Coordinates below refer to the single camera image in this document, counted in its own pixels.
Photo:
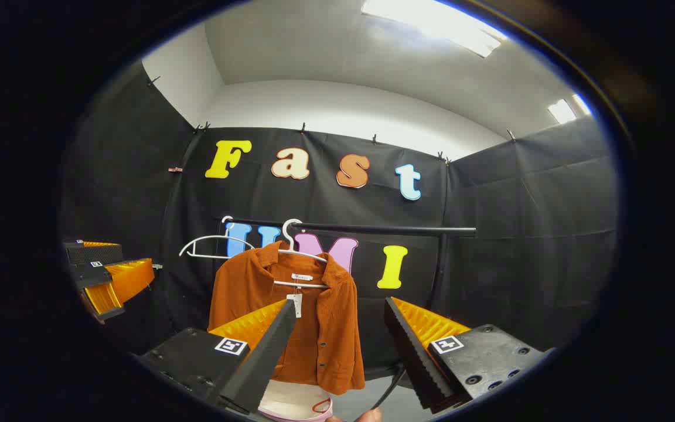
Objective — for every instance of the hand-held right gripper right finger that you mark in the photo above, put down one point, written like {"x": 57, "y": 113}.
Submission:
{"x": 416, "y": 363}

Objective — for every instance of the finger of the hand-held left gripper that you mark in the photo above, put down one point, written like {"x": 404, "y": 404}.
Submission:
{"x": 129, "y": 278}
{"x": 94, "y": 253}

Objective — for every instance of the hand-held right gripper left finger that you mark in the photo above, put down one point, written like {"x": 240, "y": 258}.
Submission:
{"x": 267, "y": 357}

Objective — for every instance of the white laundry hamper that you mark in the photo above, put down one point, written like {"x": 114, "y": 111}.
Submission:
{"x": 290, "y": 401}

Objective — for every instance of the orange button shirt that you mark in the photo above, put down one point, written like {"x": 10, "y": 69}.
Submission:
{"x": 337, "y": 328}

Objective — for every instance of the white clothes hanger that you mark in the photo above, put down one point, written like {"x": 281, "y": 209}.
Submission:
{"x": 214, "y": 237}
{"x": 302, "y": 284}

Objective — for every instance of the black clothes rack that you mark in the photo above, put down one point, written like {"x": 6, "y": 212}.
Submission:
{"x": 402, "y": 230}

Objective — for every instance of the black backdrop cloth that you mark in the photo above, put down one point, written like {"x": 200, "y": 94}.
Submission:
{"x": 519, "y": 234}

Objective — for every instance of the small ceiling light panel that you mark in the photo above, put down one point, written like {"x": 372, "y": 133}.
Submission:
{"x": 561, "y": 110}

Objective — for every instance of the long ceiling light panel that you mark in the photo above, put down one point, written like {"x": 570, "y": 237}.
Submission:
{"x": 431, "y": 20}

